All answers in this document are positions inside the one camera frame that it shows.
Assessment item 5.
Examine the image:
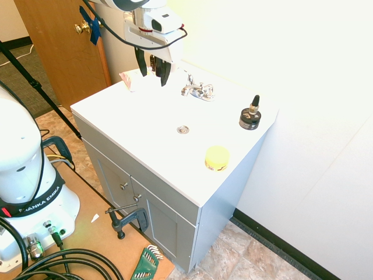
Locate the white floor cable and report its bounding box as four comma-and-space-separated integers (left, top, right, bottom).
0, 43, 34, 67

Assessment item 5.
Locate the pink white cloth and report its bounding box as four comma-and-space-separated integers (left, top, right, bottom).
118, 67, 152, 93

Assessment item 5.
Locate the black jar with dropper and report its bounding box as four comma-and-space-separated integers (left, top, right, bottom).
238, 94, 262, 131

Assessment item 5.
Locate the chrome sink faucet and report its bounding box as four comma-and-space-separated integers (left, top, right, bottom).
180, 74, 216, 103

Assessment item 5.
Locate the black cable bundle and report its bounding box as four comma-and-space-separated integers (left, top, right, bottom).
0, 217, 125, 280

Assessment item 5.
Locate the grey vanity cabinet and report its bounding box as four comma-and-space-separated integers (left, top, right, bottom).
72, 113, 266, 274

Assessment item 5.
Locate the black camera tripod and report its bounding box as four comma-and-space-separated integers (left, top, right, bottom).
0, 39, 82, 141

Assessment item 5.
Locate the yellow round jar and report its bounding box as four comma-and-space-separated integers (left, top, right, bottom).
204, 145, 231, 173

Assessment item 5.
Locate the blue tape strip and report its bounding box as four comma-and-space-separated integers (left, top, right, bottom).
79, 5, 105, 46

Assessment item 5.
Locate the black C-clamp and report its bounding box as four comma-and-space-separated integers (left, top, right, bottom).
104, 203, 150, 240

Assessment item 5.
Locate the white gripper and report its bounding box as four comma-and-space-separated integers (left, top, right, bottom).
122, 11, 183, 88

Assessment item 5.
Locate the brown wooden base board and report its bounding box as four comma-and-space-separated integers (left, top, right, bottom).
43, 147, 175, 280

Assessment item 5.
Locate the brown wooden door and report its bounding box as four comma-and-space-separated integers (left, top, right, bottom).
13, 0, 112, 111

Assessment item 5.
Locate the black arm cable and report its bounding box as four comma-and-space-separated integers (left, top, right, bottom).
82, 0, 188, 49

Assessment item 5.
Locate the brass door knob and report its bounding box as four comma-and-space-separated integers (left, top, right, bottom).
73, 19, 92, 36

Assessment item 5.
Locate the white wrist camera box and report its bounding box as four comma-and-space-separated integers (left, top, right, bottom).
142, 10, 184, 35

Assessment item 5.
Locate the green hex key set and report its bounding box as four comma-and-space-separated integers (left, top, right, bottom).
129, 244, 164, 280

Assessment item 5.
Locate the white sink countertop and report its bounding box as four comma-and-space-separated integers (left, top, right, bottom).
70, 59, 280, 208

